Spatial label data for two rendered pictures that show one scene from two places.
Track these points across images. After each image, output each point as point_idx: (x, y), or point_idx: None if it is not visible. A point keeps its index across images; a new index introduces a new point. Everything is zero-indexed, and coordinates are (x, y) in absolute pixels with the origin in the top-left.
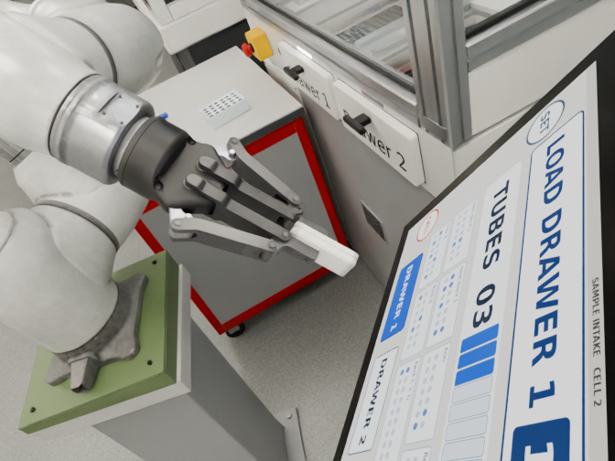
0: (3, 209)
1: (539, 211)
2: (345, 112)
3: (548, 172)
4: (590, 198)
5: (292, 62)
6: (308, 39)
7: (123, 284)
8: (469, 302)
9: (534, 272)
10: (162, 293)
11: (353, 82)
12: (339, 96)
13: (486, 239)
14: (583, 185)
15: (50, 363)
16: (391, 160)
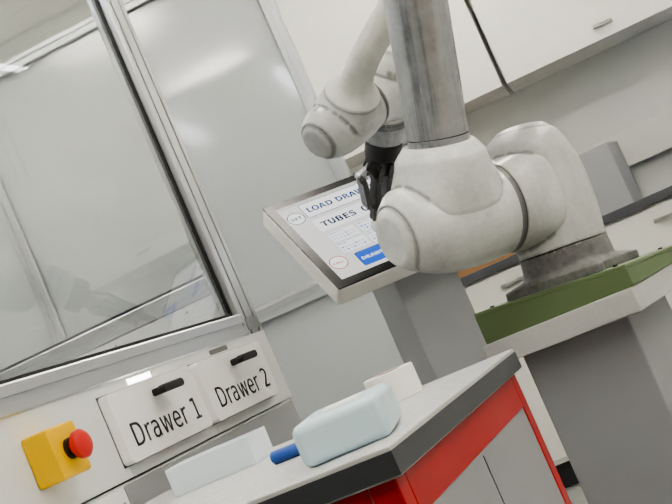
0: (497, 137)
1: (335, 203)
2: (217, 391)
3: (320, 207)
4: (332, 191)
5: (138, 404)
6: (147, 343)
7: (526, 281)
8: (368, 212)
9: (354, 196)
10: (504, 302)
11: (202, 348)
12: (206, 373)
13: (345, 218)
14: (327, 194)
15: (626, 251)
16: (260, 391)
